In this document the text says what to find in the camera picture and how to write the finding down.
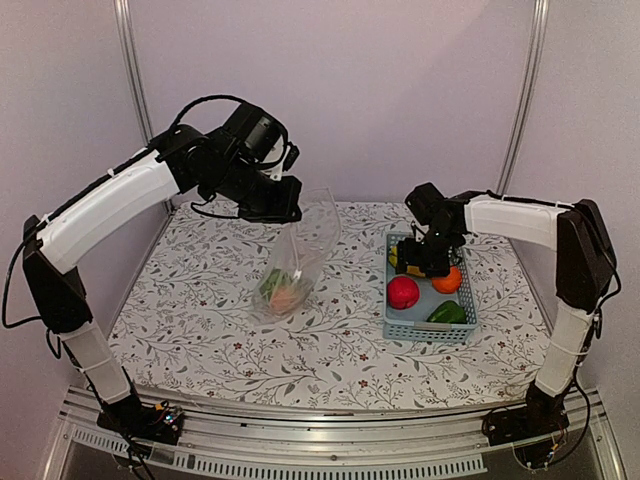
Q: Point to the green orange toy mango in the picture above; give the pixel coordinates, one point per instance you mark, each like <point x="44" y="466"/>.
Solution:
<point x="284" y="299"/>

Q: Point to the aluminium post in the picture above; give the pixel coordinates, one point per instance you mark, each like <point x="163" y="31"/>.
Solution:
<point x="129" y="52"/>
<point x="531" y="70"/>

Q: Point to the aluminium front rail frame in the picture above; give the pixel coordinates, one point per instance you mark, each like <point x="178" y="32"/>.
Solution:
<point x="225" y="439"/>

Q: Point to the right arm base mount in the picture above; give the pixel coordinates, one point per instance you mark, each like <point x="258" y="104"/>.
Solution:
<point x="537" y="417"/>

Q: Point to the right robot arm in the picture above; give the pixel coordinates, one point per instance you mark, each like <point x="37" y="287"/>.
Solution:
<point x="586" y="266"/>

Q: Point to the right aluminium post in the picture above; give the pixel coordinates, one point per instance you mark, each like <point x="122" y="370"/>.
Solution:
<point x="531" y="70"/>

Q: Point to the green toy pepper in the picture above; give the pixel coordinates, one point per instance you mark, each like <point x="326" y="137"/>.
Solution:
<point x="449" y="312"/>

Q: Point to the green toy cabbage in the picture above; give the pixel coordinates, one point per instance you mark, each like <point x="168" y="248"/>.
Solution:
<point x="274" y="280"/>

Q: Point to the orange toy orange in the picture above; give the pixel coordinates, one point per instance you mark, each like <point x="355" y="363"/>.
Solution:
<point x="449" y="284"/>

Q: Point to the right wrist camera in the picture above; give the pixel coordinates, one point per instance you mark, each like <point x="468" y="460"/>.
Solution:
<point x="429" y="206"/>

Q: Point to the clear zip top bag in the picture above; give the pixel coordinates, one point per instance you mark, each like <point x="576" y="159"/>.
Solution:
<point x="301" y="249"/>

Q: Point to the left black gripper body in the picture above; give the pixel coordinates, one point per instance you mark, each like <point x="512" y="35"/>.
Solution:
<point x="258" y="202"/>

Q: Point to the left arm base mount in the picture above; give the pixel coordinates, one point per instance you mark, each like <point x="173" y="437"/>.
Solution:
<point x="161" y="423"/>

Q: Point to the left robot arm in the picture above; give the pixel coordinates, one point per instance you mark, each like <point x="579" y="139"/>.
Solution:
<point x="247" y="165"/>

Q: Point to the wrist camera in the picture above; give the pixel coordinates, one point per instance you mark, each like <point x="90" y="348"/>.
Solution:
<point x="429" y="206"/>
<point x="263" y="139"/>

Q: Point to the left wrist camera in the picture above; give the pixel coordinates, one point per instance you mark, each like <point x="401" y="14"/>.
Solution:
<point x="263" y="139"/>

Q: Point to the floral tablecloth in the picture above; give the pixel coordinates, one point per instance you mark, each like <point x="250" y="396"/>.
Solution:
<point x="189" y="323"/>

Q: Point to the left aluminium post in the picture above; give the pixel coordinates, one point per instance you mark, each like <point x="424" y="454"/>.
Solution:
<point x="129" y="52"/>

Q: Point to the red toy apple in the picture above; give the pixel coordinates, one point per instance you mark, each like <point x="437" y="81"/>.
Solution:
<point x="402" y="293"/>

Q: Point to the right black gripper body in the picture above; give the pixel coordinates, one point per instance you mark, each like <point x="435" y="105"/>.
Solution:
<point x="432" y="254"/>

